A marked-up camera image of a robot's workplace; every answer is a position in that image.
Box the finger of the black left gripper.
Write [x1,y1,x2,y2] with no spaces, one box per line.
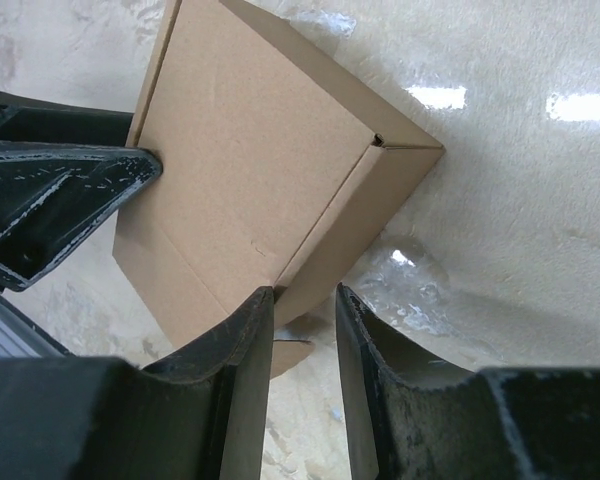
[0,141,163,292]
[0,91,133,147]

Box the aluminium front rail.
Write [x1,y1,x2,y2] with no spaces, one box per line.
[0,290,73,358]

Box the brown cardboard paper box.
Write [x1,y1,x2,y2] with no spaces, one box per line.
[113,1,444,347]

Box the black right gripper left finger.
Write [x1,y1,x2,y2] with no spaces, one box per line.
[0,287,274,479]

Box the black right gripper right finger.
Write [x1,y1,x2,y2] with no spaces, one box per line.
[335,285,600,479]

